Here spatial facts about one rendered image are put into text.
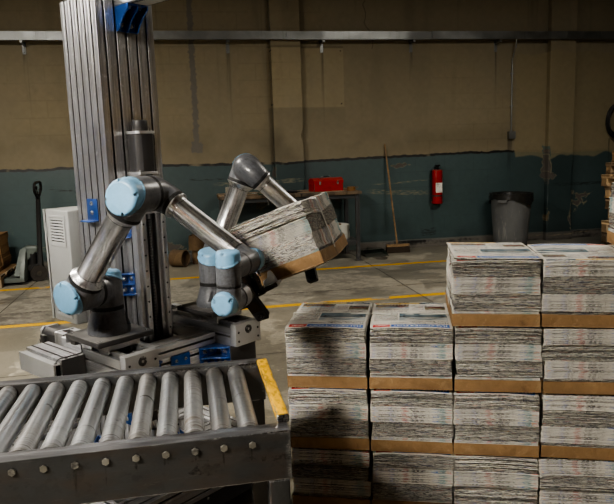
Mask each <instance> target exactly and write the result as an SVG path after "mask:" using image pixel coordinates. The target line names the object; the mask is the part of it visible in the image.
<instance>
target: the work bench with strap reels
mask: <svg viewBox="0 0 614 504"><path fill-rule="evenodd" d="M322 177H326V178H322ZM308 183H309V190H297V191H302V192H297V193H296V192H295V193H289V194H290V195H291V196H292V197H294V198H295V199H296V200H297V201H301V200H304V199H307V198H309V197H312V196H315V195H318V194H320V193H323V192H327V194H328V196H329V198H328V199H344V223H338V224H339V226H340V228H341V229H342V230H341V231H342V232H343V233H344V235H345V237H346V240H347V242H348V244H347V245H346V246H345V252H343V253H344V254H350V252H349V245H355V244H356V259H354V260H355V261H362V259H361V247H360V195H359V194H362V191H360V190H355V191H347V188H343V178H342V177H331V176H330V177H329V176H321V178H310V179H309V180H308ZM257 193H258V192H248V194H247V197H246V200H245V202H244V203H262V202H267V198H266V197H265V196H264V195H258V194H257ZM224 195H226V193H222V194H217V198H218V199H219V212H220V210H221V207H222V204H223V201H224V199H225V196H224ZM348 198H355V228H356V238H354V237H352V236H350V225H349V220H348Z"/></svg>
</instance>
